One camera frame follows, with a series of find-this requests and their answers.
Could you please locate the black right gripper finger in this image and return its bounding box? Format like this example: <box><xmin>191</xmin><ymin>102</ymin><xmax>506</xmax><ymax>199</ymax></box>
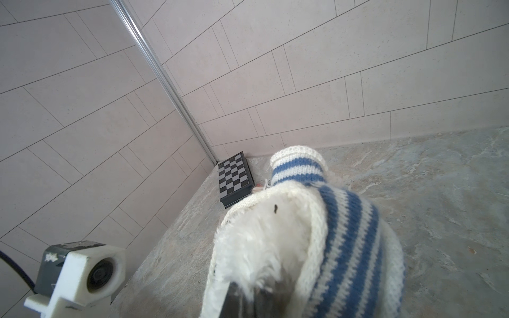
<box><xmin>219</xmin><ymin>280</ymin><xmax>294</xmax><ymax>318</ymax></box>

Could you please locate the white fluffy teddy bear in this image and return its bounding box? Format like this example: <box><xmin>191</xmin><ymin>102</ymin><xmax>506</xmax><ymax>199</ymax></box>
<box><xmin>213</xmin><ymin>194</ymin><xmax>311</xmax><ymax>298</ymax></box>

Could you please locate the blue white striped knit sweater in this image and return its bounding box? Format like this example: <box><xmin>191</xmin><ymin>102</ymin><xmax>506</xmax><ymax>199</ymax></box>
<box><xmin>200</xmin><ymin>146</ymin><xmax>406</xmax><ymax>317</ymax></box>

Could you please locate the black white chessboard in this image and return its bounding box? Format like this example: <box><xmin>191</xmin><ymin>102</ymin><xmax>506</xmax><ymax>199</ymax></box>
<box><xmin>218</xmin><ymin>152</ymin><xmax>255</xmax><ymax>209</ymax></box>

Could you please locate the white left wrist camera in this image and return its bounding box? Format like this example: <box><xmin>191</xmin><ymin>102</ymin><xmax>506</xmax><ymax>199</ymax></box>
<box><xmin>24</xmin><ymin>241</ymin><xmax>127</xmax><ymax>318</ymax></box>

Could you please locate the left aluminium corner post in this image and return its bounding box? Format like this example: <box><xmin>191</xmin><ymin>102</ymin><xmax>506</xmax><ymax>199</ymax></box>
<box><xmin>109</xmin><ymin>0</ymin><xmax>218</xmax><ymax>165</ymax></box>

